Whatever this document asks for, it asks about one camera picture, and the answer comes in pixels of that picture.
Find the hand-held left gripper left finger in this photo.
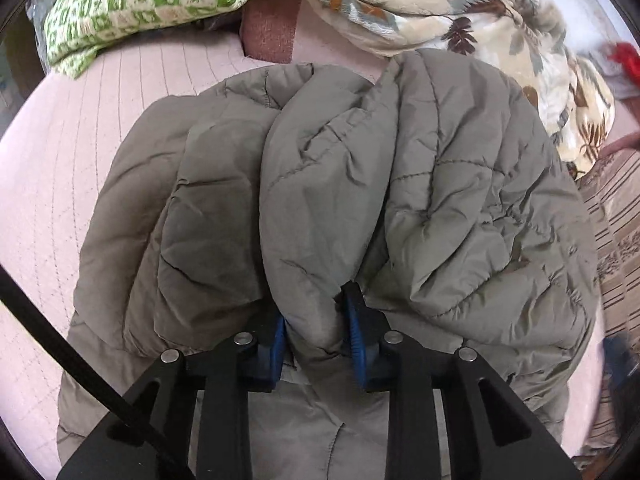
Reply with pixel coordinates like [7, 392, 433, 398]
[56, 312, 287, 480]

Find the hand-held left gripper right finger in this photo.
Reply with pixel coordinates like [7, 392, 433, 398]
[342, 282, 583, 480]

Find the olive grey quilted jacket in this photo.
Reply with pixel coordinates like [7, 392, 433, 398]
[56, 49, 601, 467]

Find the striped floral sofa cushion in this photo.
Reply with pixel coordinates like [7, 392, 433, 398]
[570, 150, 640, 461]

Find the pink quilted bed cover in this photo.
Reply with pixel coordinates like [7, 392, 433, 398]
[0, 35, 616, 480]

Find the maroon cushion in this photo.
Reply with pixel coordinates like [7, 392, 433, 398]
[240, 0, 302, 63]

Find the leaf print blanket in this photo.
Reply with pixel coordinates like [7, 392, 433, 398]
[267, 0, 616, 181]

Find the green patterned pillow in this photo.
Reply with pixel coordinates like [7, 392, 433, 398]
[42, 0, 271, 80]

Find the red cloth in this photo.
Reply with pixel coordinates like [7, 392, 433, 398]
[607, 41, 640, 75]

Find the black cable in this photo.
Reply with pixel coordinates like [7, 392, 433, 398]
[0, 267, 193, 480]

